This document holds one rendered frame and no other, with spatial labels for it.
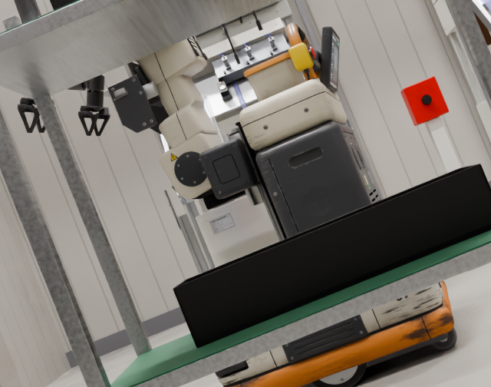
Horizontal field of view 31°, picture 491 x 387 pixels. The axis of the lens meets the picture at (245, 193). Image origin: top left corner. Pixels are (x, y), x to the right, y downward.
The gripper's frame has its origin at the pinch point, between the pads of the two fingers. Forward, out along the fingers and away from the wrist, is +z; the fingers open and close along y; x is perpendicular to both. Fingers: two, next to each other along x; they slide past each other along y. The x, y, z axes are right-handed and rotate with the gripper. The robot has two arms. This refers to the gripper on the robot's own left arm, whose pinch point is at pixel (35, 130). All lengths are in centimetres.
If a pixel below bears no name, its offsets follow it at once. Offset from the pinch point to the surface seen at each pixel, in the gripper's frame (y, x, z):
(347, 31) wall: -415, 76, -76
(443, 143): -123, 128, -4
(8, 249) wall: -349, -146, 98
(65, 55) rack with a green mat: 96, 41, -17
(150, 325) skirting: -385, -47, 150
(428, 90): -122, 120, -25
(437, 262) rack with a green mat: 112, 108, 11
